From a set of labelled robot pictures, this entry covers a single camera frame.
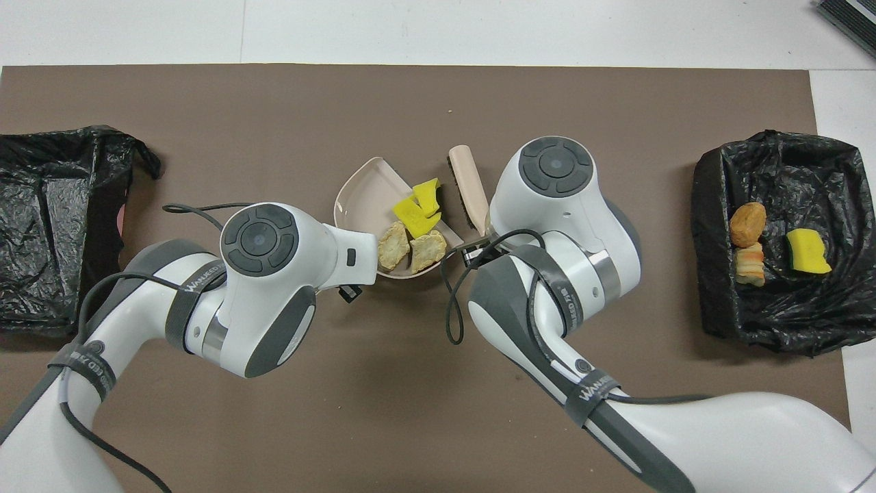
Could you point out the notched yellow sponge piece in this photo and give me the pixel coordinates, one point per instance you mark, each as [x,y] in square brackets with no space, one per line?
[414,219]

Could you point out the pale bread piece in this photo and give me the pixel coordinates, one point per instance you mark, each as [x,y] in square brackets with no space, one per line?
[393,246]

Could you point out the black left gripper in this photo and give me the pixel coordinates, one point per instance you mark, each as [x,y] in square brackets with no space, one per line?
[351,293]

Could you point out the dark ribbed panel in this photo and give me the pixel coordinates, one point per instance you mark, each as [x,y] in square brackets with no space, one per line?
[852,20]

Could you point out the yellow sponge green backing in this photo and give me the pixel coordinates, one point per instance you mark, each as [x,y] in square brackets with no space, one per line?
[807,252]

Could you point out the brown table mat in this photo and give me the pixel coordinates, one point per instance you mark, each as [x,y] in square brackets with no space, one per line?
[410,411]

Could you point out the yellow sponge wedge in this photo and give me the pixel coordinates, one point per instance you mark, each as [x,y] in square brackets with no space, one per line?
[428,194]

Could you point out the pale croissant chunk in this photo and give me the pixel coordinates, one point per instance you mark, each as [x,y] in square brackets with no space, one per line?
[751,267]

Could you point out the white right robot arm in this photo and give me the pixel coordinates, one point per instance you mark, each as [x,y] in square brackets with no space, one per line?
[561,205]

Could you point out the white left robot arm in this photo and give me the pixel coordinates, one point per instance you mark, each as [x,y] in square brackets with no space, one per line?
[267,287]

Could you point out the brown bread roll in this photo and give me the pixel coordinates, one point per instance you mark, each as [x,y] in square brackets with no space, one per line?
[747,224]

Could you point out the beige plastic dustpan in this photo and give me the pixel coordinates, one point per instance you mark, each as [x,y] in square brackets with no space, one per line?
[366,192]

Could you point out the black bag lined bin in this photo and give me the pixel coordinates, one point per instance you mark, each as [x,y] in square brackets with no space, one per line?
[55,226]
[787,315]

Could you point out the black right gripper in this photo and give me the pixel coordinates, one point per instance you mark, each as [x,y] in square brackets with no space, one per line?
[478,253]

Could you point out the striped croissant piece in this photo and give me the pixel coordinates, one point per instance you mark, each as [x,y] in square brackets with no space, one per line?
[428,251]

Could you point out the beige hand brush black bristles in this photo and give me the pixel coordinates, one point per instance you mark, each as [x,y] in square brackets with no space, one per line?
[469,178]

